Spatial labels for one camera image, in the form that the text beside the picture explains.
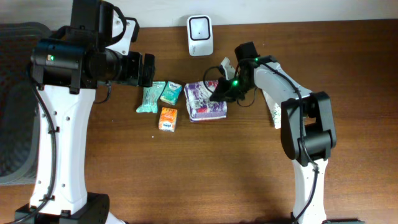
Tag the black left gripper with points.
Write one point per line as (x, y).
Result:
(133, 73)

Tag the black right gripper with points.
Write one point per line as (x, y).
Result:
(223, 92)

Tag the red purple floral tissue pack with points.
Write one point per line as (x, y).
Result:
(199, 106)

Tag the mint toilet tissue wipes pack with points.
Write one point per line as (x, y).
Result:
(150, 97)

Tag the teal tissue pack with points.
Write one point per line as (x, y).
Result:
(171, 93)

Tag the white tube with cork cap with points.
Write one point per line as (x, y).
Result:
(274, 109)

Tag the orange tissue pack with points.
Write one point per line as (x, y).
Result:
(168, 119)

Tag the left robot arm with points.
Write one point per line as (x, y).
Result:
(65, 70)

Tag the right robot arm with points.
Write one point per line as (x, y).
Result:
(307, 131)

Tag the white barcode scanner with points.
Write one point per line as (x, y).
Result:
(200, 35)

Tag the grey plastic mesh basket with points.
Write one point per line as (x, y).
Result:
(20, 122)

